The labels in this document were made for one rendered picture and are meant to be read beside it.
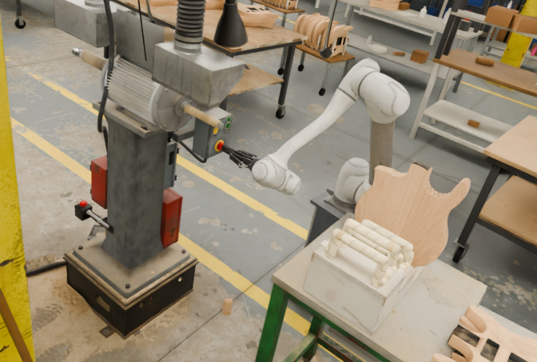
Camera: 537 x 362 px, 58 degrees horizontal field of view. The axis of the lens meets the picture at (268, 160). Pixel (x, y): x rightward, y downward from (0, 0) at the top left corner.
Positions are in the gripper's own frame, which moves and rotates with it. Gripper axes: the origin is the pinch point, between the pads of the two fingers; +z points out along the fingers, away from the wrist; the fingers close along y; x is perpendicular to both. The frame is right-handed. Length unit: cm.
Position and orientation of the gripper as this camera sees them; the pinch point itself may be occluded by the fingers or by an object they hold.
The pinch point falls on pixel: (228, 149)
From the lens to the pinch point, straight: 233.3
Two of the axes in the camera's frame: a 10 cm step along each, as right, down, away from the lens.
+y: 5.9, -3.2, 7.4
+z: -7.9, -4.2, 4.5
